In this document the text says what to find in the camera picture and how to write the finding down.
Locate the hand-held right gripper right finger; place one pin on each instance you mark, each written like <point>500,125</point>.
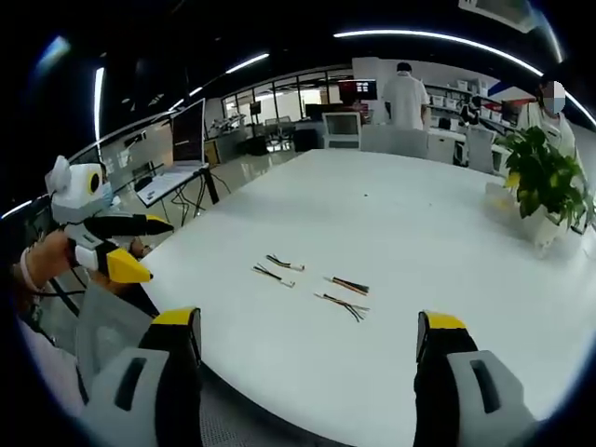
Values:
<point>461,400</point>

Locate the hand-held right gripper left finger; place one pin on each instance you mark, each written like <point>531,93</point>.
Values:
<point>139,400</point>

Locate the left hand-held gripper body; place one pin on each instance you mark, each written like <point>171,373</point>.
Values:
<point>77,195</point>

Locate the person's left hand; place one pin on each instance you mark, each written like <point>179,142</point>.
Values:
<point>46,256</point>

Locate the grey chair back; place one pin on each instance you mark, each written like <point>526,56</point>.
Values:
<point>112,321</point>

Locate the white side desk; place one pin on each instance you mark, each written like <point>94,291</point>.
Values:
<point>170,181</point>

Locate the person's white clothing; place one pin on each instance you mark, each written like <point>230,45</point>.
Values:
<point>46,363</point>

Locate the computer monitor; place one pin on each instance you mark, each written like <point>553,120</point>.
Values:
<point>188,132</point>

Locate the white plant pot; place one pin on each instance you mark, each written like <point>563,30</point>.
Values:
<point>551,230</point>

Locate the white display kiosk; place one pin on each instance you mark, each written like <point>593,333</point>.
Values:
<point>341,130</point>

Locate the green potted plant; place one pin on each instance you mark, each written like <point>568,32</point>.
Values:
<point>542,172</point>

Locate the shelf with white bins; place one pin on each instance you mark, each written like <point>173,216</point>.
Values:
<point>458,100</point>

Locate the wall screen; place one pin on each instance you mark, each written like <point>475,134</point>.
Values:
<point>361,89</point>

